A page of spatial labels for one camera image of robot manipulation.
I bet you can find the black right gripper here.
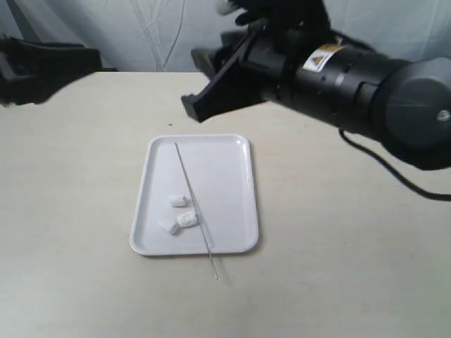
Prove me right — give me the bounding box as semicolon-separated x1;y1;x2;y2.
181;1;349;123

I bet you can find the thin metal skewer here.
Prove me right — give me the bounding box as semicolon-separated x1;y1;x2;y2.
174;142;219;281

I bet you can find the white plastic tray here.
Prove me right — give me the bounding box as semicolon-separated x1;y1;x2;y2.
130;134;259;256

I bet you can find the white marshmallow top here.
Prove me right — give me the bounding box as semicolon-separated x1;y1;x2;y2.
158;216;180;235

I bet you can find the white marshmallow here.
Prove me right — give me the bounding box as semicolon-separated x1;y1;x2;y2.
169;194;187;208
177;211;199;228
158;216;180;235

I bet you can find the white wrinkled backdrop cloth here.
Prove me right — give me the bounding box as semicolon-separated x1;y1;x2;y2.
1;0;450;72

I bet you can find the grey Piper robot arm right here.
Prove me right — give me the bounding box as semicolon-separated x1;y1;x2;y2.
182;1;450;170

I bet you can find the white marshmallow bottom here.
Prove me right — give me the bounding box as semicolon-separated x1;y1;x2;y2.
177;211;199;228

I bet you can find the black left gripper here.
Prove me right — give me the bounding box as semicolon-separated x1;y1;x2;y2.
1;33;102;106

